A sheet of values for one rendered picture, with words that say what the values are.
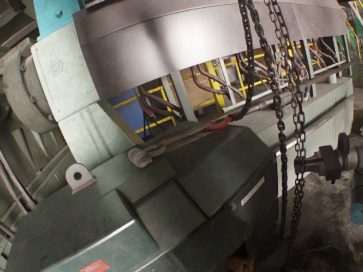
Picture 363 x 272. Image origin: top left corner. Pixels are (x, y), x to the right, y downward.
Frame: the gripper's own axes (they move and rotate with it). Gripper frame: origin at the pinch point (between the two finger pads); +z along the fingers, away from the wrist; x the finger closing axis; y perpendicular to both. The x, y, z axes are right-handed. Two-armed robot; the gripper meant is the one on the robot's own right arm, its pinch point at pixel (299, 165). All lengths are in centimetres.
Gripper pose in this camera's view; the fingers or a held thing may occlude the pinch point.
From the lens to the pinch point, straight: 62.0
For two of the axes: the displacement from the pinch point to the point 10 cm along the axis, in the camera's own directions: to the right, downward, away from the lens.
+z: -8.5, 1.2, 5.1
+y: 3.3, 8.8, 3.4
